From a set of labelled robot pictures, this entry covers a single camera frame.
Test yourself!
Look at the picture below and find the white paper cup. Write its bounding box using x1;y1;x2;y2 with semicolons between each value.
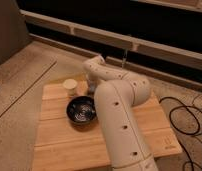
63;79;78;96

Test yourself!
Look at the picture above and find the white window rail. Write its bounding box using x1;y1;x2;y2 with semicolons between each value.
21;10;202;70

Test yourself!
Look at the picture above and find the wooden board table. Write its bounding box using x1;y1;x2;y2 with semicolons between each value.
32;83;182;171

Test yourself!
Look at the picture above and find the grey cabinet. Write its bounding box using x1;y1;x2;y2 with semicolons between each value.
0;0;31;64

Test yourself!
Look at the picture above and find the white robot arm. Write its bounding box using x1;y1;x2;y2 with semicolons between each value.
83;56;159;171

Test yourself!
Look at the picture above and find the dark ceramic bowl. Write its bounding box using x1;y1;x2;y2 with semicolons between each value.
66;96;96;125

